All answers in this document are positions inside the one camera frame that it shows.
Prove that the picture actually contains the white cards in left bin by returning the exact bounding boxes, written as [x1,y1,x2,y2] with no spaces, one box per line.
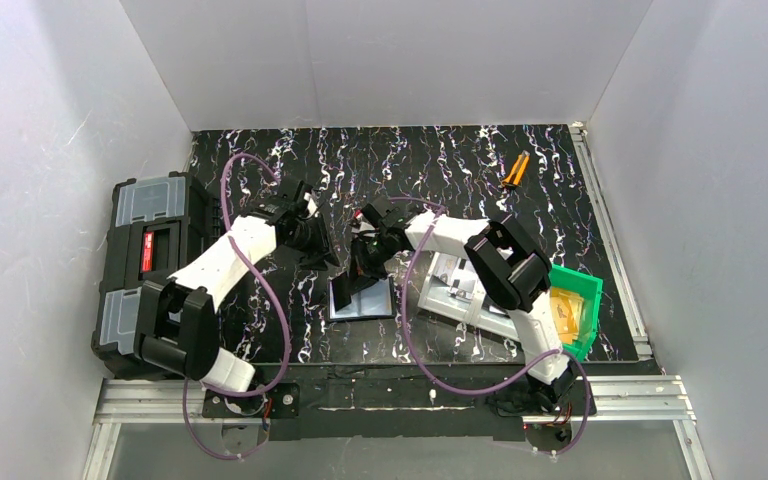
[433,254,478,302]

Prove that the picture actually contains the orange black utility knife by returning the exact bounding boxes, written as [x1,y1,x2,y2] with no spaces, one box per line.
[501,151,531,190]

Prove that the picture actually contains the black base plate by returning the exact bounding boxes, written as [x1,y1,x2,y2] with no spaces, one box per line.
[201,364,597,441]

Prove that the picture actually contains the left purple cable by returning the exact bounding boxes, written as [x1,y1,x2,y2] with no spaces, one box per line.
[181,152,293,462]

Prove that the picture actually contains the black tool box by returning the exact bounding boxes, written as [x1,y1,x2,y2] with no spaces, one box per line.
[91,172,224,380]

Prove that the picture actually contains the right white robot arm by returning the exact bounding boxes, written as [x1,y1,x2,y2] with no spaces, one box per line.
[330,197,573,387]

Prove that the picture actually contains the green bin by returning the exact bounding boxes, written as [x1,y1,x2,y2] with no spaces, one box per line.
[549,265,603,361]

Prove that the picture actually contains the gold cards in green bin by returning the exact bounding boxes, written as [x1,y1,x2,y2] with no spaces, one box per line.
[550,287,584,344]

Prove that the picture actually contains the grey bin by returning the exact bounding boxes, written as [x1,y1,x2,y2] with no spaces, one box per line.
[472,296,520,342]
[418,253,486,325]

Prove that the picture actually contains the grey bin middle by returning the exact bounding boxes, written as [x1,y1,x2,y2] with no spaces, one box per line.
[472,296,520,342]

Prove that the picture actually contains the grey bin left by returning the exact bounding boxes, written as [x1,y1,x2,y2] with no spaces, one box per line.
[418,253,486,325]

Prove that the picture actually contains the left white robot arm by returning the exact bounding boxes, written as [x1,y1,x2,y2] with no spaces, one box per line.
[133,179,338,398]

